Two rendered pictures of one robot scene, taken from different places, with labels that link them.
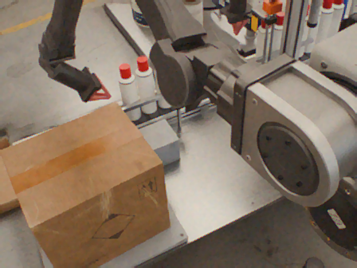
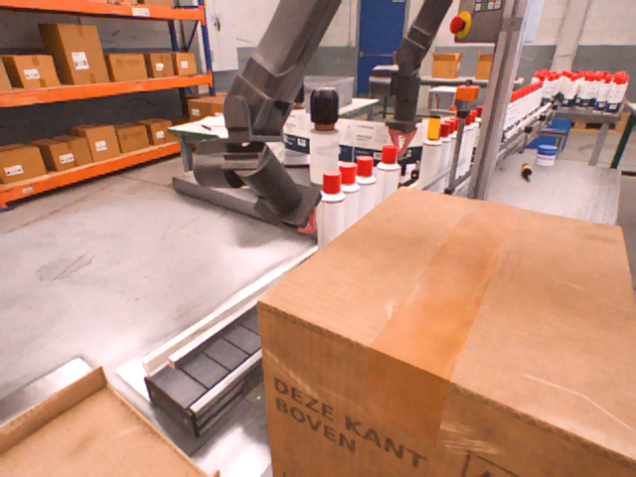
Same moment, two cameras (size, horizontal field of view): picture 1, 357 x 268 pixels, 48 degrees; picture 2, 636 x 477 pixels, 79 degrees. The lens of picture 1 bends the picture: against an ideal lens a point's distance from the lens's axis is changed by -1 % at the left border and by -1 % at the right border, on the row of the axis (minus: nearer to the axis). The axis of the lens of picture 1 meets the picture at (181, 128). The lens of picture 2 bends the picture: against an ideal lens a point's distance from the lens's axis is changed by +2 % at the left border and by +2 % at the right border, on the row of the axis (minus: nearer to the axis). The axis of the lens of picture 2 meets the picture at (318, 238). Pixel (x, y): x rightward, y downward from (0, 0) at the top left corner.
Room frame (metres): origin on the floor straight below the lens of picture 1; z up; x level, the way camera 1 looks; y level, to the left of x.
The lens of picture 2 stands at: (0.40, 0.49, 1.29)
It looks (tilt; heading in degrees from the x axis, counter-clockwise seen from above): 27 degrees down; 331
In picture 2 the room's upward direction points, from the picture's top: straight up
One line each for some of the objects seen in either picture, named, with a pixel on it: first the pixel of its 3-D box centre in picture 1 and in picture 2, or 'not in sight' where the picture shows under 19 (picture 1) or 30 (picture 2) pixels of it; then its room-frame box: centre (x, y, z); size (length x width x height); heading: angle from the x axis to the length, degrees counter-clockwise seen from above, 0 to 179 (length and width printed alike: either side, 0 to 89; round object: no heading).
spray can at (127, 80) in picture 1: (129, 92); (331, 224); (0.96, 0.15, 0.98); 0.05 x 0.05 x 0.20
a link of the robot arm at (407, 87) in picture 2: not in sight; (405, 86); (1.20, -0.21, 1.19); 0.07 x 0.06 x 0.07; 33
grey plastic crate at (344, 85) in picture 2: not in sight; (318, 93); (3.30, -1.14, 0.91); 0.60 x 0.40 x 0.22; 126
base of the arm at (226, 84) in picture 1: (244, 92); not in sight; (0.39, -0.08, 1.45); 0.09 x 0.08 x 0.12; 123
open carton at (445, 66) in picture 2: not in sight; (446, 65); (5.06, -4.39, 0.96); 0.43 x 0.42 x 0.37; 30
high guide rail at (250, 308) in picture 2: (180, 88); (385, 215); (0.99, -0.01, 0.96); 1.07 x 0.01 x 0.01; 114
